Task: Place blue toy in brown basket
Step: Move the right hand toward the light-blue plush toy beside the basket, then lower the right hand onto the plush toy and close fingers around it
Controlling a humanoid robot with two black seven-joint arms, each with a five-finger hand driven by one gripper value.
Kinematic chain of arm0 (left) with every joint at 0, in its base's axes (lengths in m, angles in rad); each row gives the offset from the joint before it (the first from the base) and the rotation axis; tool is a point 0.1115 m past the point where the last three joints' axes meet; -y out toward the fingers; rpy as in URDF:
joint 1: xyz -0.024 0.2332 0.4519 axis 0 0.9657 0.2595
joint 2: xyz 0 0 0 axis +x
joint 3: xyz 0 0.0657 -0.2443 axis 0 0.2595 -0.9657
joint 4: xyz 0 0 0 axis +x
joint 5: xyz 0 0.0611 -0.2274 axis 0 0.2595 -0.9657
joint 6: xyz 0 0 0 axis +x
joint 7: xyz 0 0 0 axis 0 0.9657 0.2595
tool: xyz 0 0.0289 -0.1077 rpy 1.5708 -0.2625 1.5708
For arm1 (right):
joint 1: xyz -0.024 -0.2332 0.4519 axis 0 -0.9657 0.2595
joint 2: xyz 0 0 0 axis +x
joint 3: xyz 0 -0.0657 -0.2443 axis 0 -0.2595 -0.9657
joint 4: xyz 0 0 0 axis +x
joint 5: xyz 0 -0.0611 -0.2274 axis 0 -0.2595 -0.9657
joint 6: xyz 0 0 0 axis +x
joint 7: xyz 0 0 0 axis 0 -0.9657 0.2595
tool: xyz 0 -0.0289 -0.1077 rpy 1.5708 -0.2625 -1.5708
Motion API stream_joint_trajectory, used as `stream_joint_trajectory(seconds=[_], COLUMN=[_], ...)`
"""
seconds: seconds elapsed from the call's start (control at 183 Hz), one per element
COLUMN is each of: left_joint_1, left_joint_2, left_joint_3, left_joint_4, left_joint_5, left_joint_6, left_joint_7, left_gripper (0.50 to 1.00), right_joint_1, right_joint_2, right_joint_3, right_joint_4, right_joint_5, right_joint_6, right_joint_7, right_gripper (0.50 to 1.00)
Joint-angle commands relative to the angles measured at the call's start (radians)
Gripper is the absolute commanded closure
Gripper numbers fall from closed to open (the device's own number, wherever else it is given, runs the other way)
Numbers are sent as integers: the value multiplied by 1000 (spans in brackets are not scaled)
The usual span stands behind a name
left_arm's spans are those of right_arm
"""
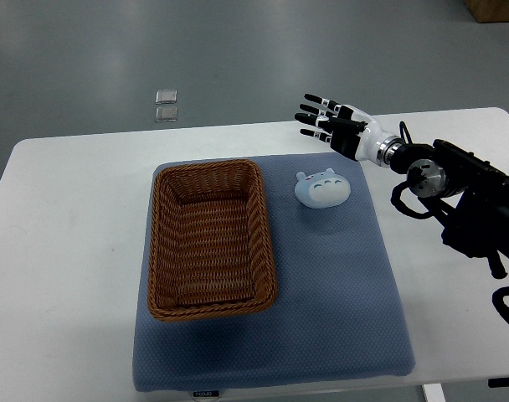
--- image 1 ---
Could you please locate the black table bracket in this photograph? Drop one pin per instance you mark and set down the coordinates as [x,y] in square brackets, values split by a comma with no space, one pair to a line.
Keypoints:
[498,383]

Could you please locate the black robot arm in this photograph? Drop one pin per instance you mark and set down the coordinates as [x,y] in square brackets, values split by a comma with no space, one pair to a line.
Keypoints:
[468,196]

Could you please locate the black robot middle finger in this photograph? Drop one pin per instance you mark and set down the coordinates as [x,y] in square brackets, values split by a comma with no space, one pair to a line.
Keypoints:
[322,110]

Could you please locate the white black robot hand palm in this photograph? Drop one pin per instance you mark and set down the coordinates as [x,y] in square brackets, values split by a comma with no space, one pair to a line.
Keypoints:
[372,143]

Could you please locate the upper metal floor plate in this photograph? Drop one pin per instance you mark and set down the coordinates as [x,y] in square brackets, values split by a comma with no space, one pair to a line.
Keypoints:
[166,97]

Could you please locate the blue fabric mat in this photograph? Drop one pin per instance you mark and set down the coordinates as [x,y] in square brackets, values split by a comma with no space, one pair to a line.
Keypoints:
[337,316]

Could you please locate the brown wicker basket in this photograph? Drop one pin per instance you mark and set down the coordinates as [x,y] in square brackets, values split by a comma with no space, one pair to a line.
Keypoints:
[210,250]

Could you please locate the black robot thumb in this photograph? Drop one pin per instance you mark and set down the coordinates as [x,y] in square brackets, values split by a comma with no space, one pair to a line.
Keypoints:
[344,124]

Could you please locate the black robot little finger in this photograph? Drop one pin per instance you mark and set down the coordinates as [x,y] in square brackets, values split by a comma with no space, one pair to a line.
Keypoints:
[320,135]

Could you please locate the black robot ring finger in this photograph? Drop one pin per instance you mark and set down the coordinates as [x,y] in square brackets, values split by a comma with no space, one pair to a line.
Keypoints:
[312,120]

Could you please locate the white table leg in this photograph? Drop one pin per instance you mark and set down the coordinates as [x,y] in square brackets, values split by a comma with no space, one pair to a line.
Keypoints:
[433,393]

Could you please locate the blue plush toy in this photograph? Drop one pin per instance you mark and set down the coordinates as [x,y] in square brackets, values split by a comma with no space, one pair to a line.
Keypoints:
[322,190]

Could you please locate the brown cardboard box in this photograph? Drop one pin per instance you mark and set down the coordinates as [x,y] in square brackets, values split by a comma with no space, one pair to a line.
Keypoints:
[489,11]

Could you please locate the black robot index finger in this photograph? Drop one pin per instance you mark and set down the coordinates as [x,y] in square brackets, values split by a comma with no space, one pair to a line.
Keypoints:
[329,104]

